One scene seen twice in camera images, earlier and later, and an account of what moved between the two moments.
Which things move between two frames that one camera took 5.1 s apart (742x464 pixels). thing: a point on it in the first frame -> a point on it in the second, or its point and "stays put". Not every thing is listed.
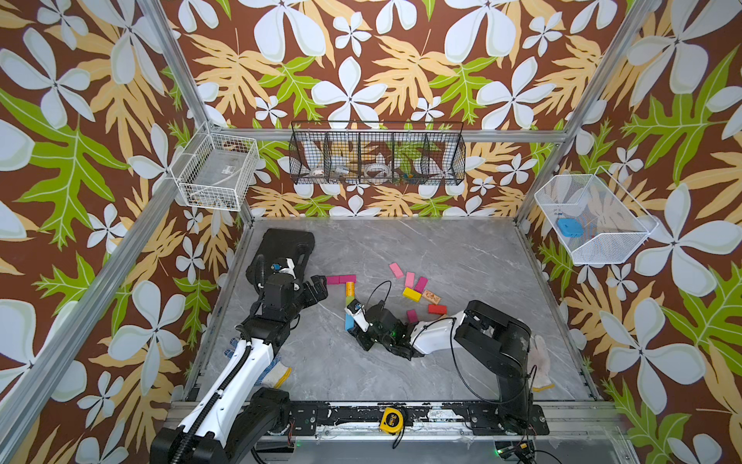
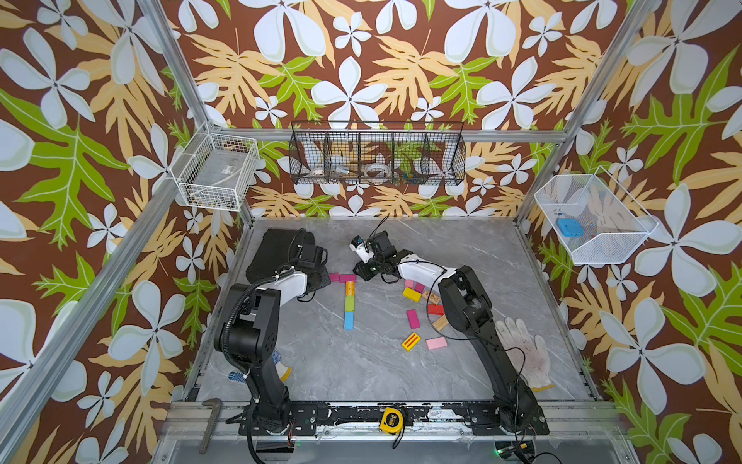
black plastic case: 277,245 stays put
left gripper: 320,290 -> 326,276
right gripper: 358,336 -> 361,273
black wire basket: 377,152 stays put
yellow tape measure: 391,420 stays put
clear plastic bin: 614,223 stays put
